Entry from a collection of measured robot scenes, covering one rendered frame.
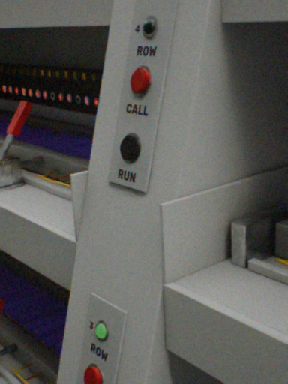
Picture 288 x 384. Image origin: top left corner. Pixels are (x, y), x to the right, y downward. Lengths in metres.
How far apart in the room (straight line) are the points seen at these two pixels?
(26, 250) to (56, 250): 0.05
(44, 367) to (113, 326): 0.22
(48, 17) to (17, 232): 0.18
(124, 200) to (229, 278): 0.09
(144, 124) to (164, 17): 0.07
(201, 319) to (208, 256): 0.05
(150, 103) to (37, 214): 0.17
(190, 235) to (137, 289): 0.05
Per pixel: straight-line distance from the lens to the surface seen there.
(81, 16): 0.48
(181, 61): 0.36
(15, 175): 0.59
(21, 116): 0.59
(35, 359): 0.63
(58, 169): 0.59
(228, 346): 0.34
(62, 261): 0.46
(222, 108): 0.37
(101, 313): 0.41
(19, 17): 0.56
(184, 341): 0.36
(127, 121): 0.39
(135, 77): 0.38
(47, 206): 0.52
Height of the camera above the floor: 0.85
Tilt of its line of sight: 7 degrees down
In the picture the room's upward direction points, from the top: 9 degrees clockwise
